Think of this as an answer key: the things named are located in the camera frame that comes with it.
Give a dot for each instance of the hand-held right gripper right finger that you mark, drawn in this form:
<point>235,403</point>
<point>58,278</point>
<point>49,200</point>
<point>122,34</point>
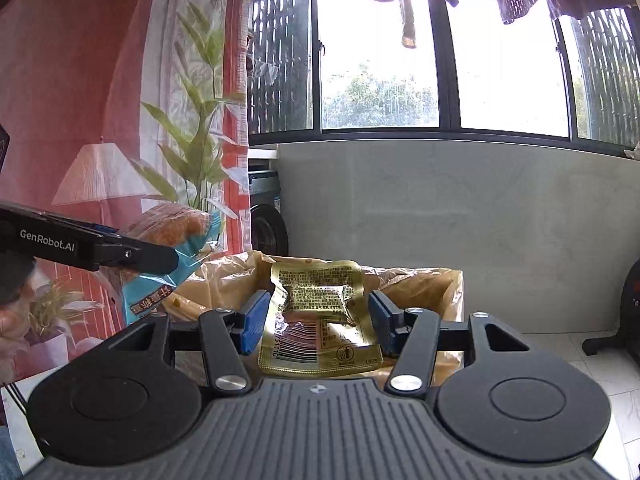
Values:
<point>380,322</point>

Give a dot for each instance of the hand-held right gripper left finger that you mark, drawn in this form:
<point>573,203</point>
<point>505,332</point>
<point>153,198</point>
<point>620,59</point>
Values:
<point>255,322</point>

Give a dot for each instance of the blue bread snack packet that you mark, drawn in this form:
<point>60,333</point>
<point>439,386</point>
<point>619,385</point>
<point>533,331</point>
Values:
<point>165,230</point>

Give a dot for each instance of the gold snack packet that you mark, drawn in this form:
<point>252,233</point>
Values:
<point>320,340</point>

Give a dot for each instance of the brown cardboard box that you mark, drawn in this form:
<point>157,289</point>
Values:
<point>415,285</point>

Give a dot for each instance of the person's left hand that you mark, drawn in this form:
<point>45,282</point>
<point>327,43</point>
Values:
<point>7,322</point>

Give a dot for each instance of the black framed window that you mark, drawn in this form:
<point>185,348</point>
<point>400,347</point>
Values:
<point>447,85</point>

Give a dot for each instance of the black exercise bike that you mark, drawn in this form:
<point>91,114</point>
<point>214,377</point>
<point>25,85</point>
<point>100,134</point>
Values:
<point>625,300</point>

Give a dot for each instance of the red plant print curtain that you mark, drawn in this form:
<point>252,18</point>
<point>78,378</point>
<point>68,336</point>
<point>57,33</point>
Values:
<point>75,60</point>

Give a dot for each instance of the washing machine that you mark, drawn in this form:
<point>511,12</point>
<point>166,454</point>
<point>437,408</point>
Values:
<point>267,230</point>

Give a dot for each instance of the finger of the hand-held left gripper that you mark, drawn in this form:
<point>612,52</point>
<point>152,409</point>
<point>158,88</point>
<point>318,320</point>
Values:
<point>145,257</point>

